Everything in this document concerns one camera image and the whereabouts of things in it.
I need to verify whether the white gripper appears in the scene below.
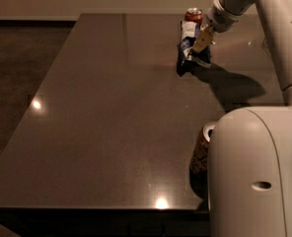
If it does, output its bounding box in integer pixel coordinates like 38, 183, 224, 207
192, 0, 241, 53

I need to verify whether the blue chip bag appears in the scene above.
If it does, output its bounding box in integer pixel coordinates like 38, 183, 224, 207
177, 21, 211, 76

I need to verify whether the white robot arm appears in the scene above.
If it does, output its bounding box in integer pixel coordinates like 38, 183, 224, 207
194, 0, 292, 237

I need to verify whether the red coke can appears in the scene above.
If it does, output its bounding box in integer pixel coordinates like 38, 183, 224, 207
184, 7, 203, 25

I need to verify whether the gold opened drink can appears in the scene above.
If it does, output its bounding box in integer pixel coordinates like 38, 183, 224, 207
189, 121, 218, 177

